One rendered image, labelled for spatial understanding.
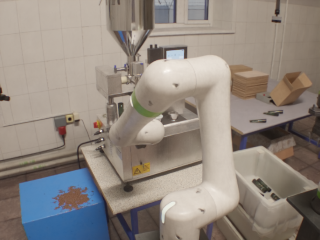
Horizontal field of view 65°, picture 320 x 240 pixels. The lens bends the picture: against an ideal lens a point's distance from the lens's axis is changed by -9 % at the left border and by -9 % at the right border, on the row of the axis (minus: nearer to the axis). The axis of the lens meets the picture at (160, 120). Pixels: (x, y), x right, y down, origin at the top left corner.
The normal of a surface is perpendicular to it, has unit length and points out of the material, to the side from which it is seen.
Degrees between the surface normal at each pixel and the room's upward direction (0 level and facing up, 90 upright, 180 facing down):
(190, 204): 13
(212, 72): 67
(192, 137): 90
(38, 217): 0
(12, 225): 0
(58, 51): 90
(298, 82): 90
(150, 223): 0
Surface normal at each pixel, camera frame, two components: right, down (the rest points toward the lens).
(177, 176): 0.00, -0.91
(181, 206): -0.02, -0.79
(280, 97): -0.89, 0.18
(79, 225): 0.46, 0.36
